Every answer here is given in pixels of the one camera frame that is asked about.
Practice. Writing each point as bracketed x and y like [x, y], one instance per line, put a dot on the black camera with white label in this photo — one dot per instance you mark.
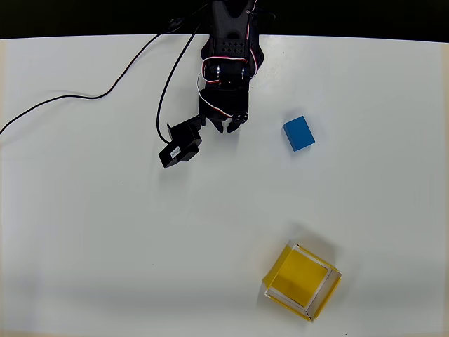
[179, 147]

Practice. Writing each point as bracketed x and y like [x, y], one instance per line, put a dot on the yellow paper box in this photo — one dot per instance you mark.
[298, 281]

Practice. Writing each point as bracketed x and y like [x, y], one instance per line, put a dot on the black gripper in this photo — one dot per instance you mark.
[222, 108]

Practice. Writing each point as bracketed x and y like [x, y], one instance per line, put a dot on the blue cube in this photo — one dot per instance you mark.
[299, 133]

